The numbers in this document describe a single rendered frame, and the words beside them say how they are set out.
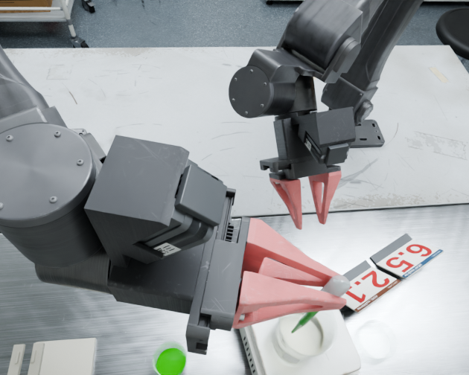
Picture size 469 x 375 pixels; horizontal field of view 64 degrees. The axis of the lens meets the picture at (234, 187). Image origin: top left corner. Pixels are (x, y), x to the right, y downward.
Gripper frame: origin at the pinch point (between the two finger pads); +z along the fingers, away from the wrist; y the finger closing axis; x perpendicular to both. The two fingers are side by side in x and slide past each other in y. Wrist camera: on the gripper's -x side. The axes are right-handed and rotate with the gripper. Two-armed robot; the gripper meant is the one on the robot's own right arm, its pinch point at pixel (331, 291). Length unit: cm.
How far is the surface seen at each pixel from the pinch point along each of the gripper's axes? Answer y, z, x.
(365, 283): 13.6, 14.6, 30.7
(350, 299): 10.3, 11.9, 30.1
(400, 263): 17.7, 20.2, 30.3
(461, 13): 151, 71, 59
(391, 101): 59, 23, 33
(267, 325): 2.8, -1.0, 23.9
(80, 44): 164, -113, 121
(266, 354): -0.6, -0.7, 23.8
